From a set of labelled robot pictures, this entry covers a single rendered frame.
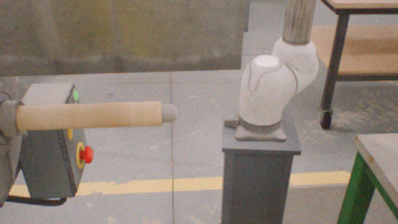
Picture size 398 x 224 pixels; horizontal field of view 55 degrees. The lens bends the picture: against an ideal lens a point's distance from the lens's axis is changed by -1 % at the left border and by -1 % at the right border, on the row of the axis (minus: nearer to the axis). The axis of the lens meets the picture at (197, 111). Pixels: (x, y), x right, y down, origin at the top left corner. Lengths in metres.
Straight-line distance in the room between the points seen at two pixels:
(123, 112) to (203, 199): 1.68
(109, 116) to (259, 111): 0.90
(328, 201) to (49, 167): 1.69
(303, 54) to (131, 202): 1.23
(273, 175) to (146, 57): 1.19
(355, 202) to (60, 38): 0.99
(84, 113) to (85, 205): 1.71
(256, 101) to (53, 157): 0.74
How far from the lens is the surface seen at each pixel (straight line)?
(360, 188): 1.13
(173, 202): 2.13
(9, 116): 0.52
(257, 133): 1.39
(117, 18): 0.29
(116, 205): 2.16
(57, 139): 0.79
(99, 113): 0.50
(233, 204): 1.54
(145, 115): 0.49
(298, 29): 1.42
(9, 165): 0.59
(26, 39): 0.31
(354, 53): 2.96
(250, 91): 1.32
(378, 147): 1.07
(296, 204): 2.18
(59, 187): 0.87
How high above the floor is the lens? 1.52
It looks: 32 degrees down
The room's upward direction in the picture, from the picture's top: straight up
